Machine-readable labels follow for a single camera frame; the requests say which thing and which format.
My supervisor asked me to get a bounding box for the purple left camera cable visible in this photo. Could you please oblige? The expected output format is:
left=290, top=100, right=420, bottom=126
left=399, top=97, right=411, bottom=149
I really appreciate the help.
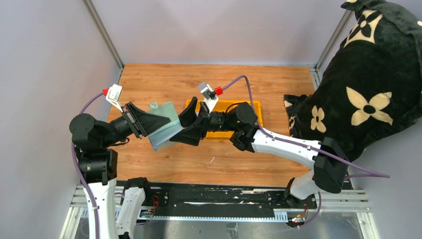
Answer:
left=71, top=87, right=110, bottom=239

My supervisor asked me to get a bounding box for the yellow plastic bin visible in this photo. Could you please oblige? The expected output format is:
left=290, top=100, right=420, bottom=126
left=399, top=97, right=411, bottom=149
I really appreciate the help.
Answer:
left=206, top=100, right=239, bottom=139
left=196, top=100, right=202, bottom=116
left=236, top=100, right=263, bottom=126

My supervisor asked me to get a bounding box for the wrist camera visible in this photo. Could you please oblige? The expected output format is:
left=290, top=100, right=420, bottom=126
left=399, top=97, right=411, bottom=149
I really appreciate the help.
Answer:
left=198, top=82, right=219, bottom=112
left=103, top=84, right=123, bottom=112

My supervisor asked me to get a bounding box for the purple camera cable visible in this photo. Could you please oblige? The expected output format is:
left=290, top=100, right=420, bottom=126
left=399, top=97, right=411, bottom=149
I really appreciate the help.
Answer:
left=71, top=87, right=110, bottom=239
left=214, top=75, right=391, bottom=179

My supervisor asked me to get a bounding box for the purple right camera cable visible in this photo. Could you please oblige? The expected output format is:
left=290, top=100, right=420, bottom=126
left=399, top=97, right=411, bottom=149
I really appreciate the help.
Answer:
left=214, top=75, right=391, bottom=179

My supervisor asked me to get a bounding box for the yellow plastic bin right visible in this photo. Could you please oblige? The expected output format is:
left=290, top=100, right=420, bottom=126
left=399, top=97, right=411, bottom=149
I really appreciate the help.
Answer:
left=236, top=100, right=263, bottom=126

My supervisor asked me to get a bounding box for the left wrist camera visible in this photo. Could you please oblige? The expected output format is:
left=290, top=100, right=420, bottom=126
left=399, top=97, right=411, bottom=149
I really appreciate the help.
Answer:
left=103, top=84, right=123, bottom=112

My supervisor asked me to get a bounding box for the yellow plastic bin middle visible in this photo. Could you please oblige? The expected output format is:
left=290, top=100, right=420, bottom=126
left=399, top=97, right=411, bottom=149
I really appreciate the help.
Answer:
left=206, top=100, right=239, bottom=139

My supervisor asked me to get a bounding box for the black flower pattern blanket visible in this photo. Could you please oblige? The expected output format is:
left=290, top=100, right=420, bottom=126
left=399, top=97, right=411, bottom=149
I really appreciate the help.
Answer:
left=284, top=0, right=422, bottom=161

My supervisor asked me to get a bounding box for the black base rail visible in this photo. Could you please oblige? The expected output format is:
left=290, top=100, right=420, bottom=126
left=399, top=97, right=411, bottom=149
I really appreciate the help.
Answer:
left=142, top=182, right=318, bottom=219

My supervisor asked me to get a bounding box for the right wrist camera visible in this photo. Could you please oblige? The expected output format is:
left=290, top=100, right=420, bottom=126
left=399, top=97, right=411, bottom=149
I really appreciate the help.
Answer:
left=198, top=82, right=219, bottom=112

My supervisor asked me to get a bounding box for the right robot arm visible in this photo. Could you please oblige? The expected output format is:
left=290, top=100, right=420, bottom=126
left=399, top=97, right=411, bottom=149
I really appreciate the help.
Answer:
left=170, top=97, right=349, bottom=207

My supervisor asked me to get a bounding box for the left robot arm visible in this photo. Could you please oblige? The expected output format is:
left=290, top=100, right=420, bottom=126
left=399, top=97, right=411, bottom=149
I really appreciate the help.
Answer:
left=69, top=103, right=171, bottom=239

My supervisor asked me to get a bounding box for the yellow plastic bin left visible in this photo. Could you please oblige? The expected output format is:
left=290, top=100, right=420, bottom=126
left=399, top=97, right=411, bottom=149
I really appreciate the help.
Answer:
left=196, top=100, right=202, bottom=116

